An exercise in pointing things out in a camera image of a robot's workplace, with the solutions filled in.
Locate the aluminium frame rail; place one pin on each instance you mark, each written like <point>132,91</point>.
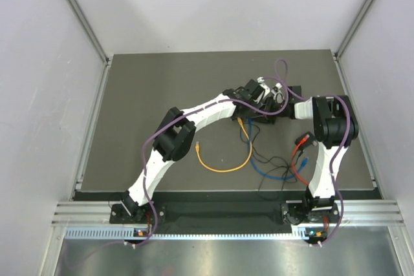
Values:
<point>356,213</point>

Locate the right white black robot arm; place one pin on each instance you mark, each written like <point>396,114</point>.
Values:
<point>335,127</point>

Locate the black power adapter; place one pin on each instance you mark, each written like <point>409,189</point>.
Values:
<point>306,140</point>

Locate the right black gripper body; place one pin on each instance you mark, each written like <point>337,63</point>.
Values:
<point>273,106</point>

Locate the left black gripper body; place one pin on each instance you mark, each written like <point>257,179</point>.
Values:
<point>246,113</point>

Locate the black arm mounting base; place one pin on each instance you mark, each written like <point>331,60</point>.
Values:
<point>215,218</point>

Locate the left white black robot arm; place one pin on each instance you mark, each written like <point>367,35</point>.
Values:
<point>174,136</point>

